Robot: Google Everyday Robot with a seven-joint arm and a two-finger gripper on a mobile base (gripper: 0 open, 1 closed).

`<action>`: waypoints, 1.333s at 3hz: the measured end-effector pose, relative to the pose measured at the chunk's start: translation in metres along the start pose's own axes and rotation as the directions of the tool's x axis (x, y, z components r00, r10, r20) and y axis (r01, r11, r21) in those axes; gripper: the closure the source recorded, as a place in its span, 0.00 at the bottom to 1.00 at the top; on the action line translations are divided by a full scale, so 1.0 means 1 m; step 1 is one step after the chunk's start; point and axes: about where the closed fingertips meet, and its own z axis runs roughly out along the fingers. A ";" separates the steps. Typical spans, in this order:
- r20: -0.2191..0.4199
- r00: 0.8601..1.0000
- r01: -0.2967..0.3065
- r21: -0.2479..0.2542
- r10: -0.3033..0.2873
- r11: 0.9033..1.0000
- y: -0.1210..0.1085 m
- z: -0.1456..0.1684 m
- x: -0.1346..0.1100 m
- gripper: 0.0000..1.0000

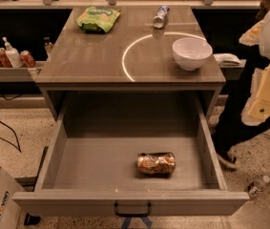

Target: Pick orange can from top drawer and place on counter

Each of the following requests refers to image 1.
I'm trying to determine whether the crushed orange soda can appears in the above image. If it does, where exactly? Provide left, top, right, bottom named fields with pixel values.
left=137, top=153, right=176, bottom=176

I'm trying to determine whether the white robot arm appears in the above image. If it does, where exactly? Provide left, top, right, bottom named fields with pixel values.
left=239, top=11, right=270, bottom=126

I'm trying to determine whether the grey open drawer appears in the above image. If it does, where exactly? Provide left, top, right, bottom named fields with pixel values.
left=13, top=92, right=249, bottom=216

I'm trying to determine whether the blue and silver can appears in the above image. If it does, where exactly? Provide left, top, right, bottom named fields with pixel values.
left=153, top=6, right=170, bottom=29

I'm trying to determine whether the red can right of bottle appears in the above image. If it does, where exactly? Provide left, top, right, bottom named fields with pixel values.
left=20, top=51, right=36, bottom=68

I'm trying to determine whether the white ceramic bowl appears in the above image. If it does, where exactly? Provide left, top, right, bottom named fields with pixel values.
left=172, top=37, right=213, bottom=71

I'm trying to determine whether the green chip bag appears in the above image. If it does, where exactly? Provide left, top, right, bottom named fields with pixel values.
left=76, top=6, right=121, bottom=33

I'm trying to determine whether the folded white cloth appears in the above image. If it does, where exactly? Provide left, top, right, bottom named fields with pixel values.
left=214, top=53, right=240, bottom=66

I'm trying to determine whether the grey side shelf right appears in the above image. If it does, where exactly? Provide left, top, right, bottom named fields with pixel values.
left=219, top=59, right=246, bottom=80

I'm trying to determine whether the grey side shelf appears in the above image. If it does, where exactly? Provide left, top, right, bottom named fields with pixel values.
left=219, top=59, right=246, bottom=80
left=0, top=61, right=44, bottom=83

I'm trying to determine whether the small dark bottle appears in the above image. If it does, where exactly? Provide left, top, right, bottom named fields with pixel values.
left=44, top=37, right=53, bottom=55

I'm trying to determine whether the white pump soap bottle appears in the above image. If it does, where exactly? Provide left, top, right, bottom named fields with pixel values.
left=3, top=37, right=23, bottom=68

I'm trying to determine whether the clear plastic bottle on floor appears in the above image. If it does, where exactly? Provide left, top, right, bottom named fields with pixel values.
left=247, top=176, right=270, bottom=198

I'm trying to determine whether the grey side shelf left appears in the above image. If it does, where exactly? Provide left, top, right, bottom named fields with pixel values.
left=0, top=61, right=44, bottom=83

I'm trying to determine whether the black drawer handle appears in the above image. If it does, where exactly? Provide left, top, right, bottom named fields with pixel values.
left=114, top=202, right=152, bottom=218

